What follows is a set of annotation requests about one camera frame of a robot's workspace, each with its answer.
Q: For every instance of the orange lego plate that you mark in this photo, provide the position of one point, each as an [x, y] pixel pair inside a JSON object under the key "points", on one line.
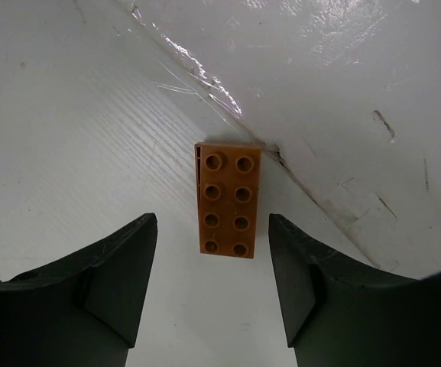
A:
{"points": [[227, 185]]}

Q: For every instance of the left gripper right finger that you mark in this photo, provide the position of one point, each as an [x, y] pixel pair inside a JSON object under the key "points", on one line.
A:
{"points": [[338, 311]]}

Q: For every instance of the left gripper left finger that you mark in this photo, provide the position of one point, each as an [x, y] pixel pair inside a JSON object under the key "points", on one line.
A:
{"points": [[83, 309]]}

